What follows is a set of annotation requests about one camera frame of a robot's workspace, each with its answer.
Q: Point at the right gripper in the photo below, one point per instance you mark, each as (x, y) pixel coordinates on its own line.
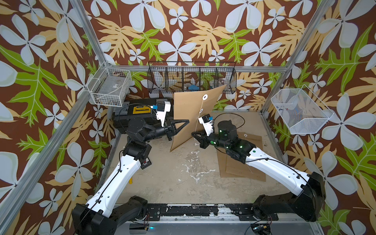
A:
(204, 139)

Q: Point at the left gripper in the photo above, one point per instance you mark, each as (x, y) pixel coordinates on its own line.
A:
(170, 129)

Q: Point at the brown kraft file bag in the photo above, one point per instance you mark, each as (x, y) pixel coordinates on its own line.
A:
(192, 106)

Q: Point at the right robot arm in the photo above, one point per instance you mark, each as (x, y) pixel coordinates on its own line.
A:
(307, 192)

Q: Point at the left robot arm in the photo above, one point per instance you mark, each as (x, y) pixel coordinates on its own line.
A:
(100, 216)

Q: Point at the black toolbox yellow latch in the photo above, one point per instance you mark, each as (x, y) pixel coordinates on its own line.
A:
(140, 108)

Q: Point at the blue object in basket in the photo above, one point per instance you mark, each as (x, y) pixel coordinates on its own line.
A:
(193, 88)

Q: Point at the white mesh basket right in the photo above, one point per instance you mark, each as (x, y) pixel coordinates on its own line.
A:
(301, 110)

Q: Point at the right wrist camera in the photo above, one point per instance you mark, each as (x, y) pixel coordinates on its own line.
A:
(207, 122)

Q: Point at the black wire basket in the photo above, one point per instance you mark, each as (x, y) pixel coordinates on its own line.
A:
(177, 76)

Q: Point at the white wire basket left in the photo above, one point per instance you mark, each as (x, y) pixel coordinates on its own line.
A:
(109, 86)

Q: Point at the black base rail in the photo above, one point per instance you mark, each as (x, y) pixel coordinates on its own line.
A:
(201, 212)

